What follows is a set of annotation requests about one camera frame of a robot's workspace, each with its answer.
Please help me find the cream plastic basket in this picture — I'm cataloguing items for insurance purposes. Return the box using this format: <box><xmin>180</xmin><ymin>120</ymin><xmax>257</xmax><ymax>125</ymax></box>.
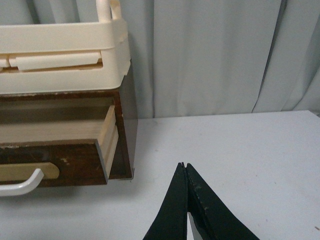
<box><xmin>0</xmin><ymin>0</ymin><xmax>131</xmax><ymax>95</ymax></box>

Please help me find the grey curtain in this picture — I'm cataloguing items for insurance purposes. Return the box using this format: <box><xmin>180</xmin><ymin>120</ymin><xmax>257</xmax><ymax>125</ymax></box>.
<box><xmin>0</xmin><ymin>0</ymin><xmax>320</xmax><ymax>118</ymax></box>

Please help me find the white drawer handle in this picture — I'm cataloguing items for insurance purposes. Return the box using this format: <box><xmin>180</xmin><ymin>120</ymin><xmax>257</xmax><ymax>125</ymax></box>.
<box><xmin>0</xmin><ymin>168</ymin><xmax>44</xmax><ymax>197</ymax></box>

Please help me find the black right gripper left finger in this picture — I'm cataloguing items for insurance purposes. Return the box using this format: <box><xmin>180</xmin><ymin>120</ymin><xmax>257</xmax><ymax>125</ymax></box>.
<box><xmin>144</xmin><ymin>162</ymin><xmax>188</xmax><ymax>240</ymax></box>

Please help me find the brown wooden drawer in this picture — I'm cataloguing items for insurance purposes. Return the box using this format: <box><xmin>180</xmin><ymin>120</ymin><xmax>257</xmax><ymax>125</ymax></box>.
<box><xmin>0</xmin><ymin>105</ymin><xmax>119</xmax><ymax>187</ymax></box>

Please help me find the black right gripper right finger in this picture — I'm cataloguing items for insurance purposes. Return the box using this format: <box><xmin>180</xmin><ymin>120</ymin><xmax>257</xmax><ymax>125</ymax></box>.
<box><xmin>186</xmin><ymin>163</ymin><xmax>258</xmax><ymax>240</ymax></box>

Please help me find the dark brown wooden drawer cabinet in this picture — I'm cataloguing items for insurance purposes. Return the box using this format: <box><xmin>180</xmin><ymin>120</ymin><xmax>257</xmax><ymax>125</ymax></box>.
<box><xmin>0</xmin><ymin>60</ymin><xmax>138</xmax><ymax>180</ymax></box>

